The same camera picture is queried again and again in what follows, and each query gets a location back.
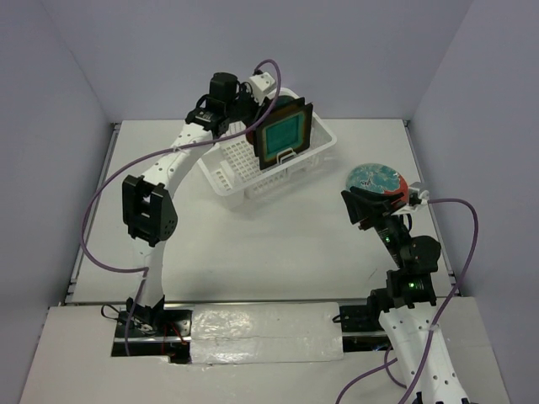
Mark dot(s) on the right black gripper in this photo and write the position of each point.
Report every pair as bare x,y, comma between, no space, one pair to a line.
360,206

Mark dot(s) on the large red teal round plate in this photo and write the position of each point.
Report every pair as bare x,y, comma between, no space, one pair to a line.
281,102

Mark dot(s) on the white foam cover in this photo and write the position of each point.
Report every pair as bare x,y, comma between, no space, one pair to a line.
265,333

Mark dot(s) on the teal square black-rimmed plate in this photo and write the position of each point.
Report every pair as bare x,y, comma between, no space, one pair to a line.
281,138

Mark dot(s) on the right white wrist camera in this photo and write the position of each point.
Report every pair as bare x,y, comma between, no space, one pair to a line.
418,198

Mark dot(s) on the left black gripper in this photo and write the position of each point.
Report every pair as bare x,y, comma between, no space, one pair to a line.
245,94

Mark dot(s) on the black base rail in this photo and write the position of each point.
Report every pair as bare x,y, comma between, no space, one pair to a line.
360,332

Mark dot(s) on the small red teal round plate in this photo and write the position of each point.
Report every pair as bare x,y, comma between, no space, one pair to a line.
378,179

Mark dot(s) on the yellow square black-rimmed plate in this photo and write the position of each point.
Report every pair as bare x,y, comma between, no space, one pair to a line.
287,111

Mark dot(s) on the white plastic dish rack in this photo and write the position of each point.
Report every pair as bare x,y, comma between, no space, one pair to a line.
233,171

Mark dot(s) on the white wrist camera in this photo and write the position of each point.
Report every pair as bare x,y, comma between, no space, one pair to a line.
418,198
261,84

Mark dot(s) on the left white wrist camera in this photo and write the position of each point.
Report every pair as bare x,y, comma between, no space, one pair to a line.
261,84

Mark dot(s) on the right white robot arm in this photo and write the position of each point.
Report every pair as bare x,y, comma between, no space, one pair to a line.
407,309

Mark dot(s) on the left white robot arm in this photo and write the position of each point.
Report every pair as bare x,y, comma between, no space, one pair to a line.
147,200

